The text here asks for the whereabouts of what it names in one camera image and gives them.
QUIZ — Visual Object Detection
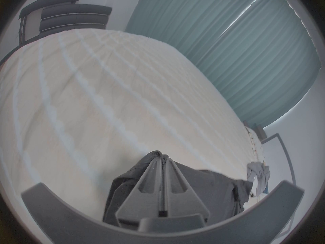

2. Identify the black T-shirt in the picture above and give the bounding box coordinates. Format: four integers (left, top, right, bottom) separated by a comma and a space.
103, 150, 253, 224

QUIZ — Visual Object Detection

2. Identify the pile of clothes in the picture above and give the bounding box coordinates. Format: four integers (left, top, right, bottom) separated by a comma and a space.
247, 162, 271, 198

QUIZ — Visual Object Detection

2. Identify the blue-green curtain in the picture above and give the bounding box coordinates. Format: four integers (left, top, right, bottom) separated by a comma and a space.
125, 0, 271, 60
188, 0, 322, 128

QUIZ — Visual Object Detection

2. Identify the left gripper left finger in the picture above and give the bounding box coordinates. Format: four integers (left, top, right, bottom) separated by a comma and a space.
115, 158, 163, 226

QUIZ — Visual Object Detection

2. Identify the dark grey chest of drawers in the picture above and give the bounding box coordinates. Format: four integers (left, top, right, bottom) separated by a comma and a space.
19, 0, 113, 45

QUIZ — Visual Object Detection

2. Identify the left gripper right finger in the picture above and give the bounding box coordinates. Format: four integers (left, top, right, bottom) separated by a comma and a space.
163, 161, 210, 223

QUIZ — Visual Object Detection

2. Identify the bed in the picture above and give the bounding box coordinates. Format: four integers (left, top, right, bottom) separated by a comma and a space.
0, 28, 296, 224

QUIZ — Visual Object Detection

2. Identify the white printed pillow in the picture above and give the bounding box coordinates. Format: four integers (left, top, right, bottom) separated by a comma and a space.
245, 126, 266, 167

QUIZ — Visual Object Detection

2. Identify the grey bedside table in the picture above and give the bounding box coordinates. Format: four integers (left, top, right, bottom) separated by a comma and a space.
242, 120, 267, 139

